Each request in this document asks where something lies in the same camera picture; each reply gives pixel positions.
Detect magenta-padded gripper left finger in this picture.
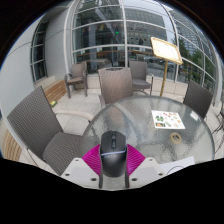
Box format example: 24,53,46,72
60,143,104,190

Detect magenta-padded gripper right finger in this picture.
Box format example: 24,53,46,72
124,143,167,189

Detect black computer mouse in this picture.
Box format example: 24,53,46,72
99,130,129,179

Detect white mouse pad with drawing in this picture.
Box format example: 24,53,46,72
159,155,196,175

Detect tan tape roll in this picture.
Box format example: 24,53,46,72
169,132,183,145

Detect colourful printed menu sheet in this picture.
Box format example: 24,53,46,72
151,110,186,130

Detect grey wicker armchair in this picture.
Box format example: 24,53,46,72
97,66,135,108
6,85,96,177
63,61,89,99
128,60,155,96
182,79,214,120

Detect green metal folding furniture set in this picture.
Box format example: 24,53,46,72
212,98,224,136

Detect gold menu display stand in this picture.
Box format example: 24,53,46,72
149,36,184,98

